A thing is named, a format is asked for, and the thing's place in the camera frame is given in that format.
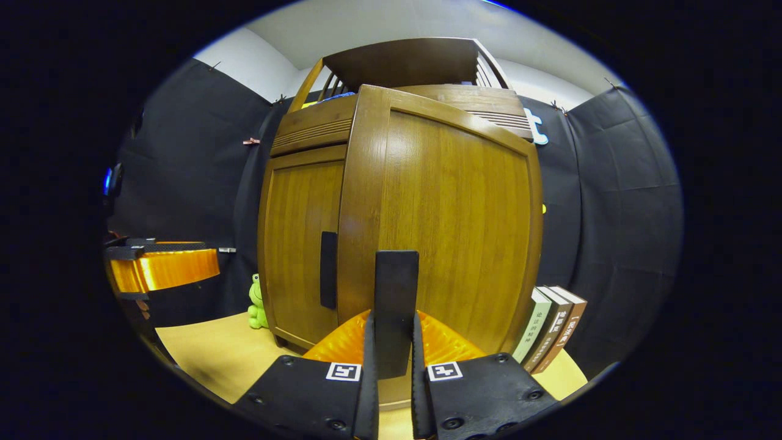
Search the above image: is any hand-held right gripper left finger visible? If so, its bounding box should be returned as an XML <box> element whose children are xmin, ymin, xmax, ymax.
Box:
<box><xmin>234</xmin><ymin>309</ymin><xmax>381</xmax><ymax>440</ymax></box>

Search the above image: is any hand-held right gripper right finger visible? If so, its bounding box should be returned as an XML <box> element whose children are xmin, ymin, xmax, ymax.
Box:
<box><xmin>410</xmin><ymin>309</ymin><xmax>560</xmax><ymax>440</ymax></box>

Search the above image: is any black door handle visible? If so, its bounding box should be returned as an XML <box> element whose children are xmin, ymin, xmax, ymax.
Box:
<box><xmin>320</xmin><ymin>230</ymin><xmax>339</xmax><ymax>310</ymax></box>
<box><xmin>374</xmin><ymin>250</ymin><xmax>421</xmax><ymax>380</ymax></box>

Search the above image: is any wooden cabinet door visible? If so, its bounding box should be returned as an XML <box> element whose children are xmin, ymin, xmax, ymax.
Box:
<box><xmin>337</xmin><ymin>84</ymin><xmax>545</xmax><ymax>409</ymax></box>
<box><xmin>257</xmin><ymin>144</ymin><xmax>348</xmax><ymax>353</ymax></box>

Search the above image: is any wooden double-door shoe cabinet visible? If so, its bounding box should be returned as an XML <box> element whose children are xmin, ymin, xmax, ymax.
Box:
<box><xmin>257</xmin><ymin>37</ymin><xmax>545</xmax><ymax>410</ymax></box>

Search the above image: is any black backdrop cloth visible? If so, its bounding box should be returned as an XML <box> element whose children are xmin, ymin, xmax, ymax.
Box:
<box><xmin>105</xmin><ymin>57</ymin><xmax>684</xmax><ymax>381</ymax></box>

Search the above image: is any green book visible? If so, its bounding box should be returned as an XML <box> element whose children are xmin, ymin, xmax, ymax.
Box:
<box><xmin>511</xmin><ymin>288</ymin><xmax>553</xmax><ymax>365</ymax></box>

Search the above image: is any green frog toy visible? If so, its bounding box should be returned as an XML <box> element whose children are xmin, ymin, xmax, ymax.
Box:
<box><xmin>247</xmin><ymin>273</ymin><xmax>270</xmax><ymax>330</ymax></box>

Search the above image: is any brown book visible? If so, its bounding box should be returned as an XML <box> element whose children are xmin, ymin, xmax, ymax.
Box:
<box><xmin>537</xmin><ymin>285</ymin><xmax>588</xmax><ymax>375</ymax></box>

